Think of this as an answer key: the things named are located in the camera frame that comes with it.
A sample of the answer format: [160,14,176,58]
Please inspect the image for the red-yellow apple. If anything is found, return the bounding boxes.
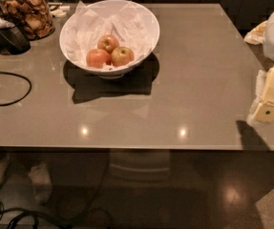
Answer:
[111,47,135,67]

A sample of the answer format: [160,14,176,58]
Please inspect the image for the white paper bowl liner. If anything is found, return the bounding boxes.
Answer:
[63,0,155,71]

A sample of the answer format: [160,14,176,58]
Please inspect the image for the white ceramic bowl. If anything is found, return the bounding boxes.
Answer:
[58,0,160,80]

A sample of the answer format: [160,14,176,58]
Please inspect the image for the top red apple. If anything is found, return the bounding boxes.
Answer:
[97,34,119,53]

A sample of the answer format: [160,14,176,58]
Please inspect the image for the red apple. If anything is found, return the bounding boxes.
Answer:
[86,49,111,69]
[97,34,119,53]

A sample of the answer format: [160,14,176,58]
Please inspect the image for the left red apple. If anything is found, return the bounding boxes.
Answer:
[86,49,111,69]

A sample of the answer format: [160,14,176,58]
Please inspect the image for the yellow cloth at table edge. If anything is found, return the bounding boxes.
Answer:
[243,21,267,45]

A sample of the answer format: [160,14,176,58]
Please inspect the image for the small white items on table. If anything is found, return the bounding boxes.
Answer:
[49,3,71,18]

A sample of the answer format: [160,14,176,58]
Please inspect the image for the right white shoe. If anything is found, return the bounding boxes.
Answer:
[28,162,53,205]

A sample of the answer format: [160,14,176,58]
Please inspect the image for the glass jar of dried chips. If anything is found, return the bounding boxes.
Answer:
[0,0,54,40]

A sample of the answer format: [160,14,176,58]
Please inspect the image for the black cable on table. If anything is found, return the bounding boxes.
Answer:
[0,70,32,107]

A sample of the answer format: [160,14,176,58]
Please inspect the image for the black floor cables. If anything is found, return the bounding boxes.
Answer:
[0,150,112,229]

